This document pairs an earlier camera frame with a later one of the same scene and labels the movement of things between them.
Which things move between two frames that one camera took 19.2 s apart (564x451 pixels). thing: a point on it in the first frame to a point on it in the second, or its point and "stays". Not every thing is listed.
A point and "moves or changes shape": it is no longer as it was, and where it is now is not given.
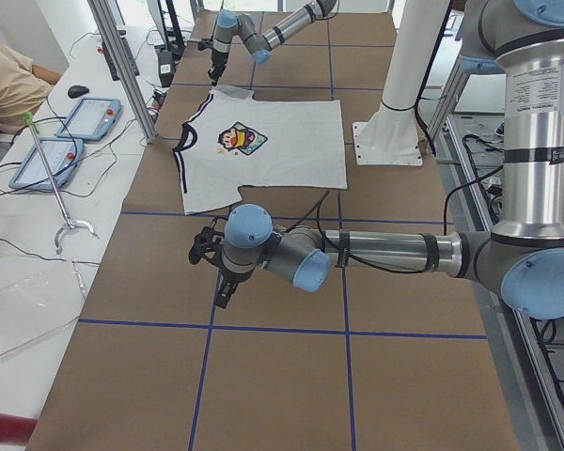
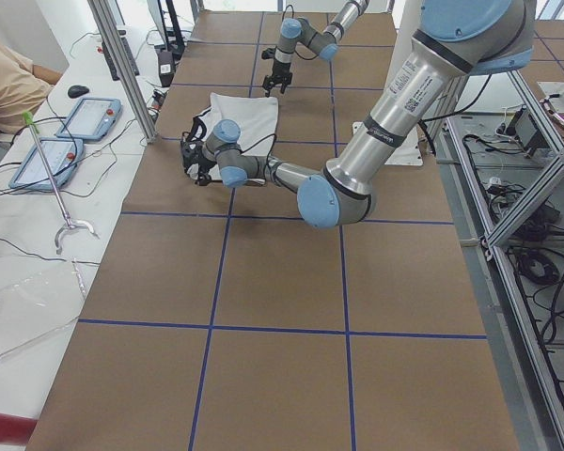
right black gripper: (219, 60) to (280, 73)
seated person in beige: (11, 85) stays
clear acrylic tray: (23, 313) stays
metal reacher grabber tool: (69, 225) stays
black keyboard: (110, 60) stays
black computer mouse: (76, 90) stays
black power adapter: (165, 67) stays
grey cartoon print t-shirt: (233, 141) moves or changes shape
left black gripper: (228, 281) to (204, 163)
